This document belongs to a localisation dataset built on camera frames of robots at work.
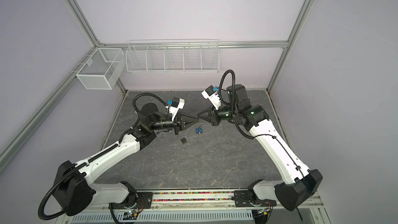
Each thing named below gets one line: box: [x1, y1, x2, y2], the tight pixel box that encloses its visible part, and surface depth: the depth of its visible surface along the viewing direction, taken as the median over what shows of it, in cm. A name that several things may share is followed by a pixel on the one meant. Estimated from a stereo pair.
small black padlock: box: [180, 136, 190, 145], surface depth 96 cm
